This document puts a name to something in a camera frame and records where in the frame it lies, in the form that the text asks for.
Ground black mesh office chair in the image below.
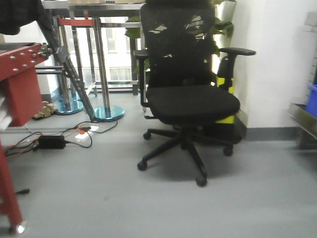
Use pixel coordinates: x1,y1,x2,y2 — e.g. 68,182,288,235
133,0,257,187

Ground chrome stand blue base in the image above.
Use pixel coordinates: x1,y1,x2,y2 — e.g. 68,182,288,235
53,16,84,116
93,17,125,121

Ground white power strip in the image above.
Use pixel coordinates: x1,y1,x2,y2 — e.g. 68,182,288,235
75,125,99,142

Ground black power adapter brick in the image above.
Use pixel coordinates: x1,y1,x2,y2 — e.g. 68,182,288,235
38,135,66,149

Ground steel shelf rack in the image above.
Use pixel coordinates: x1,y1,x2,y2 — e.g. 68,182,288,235
288,103,317,150

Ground blue plastic bin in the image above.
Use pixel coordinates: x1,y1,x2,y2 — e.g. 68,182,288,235
306,84,317,117

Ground black cloth top left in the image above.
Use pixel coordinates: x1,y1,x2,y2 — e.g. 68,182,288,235
0,0,53,35

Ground red metal cart frame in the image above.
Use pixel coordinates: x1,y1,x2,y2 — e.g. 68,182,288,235
0,43,48,234

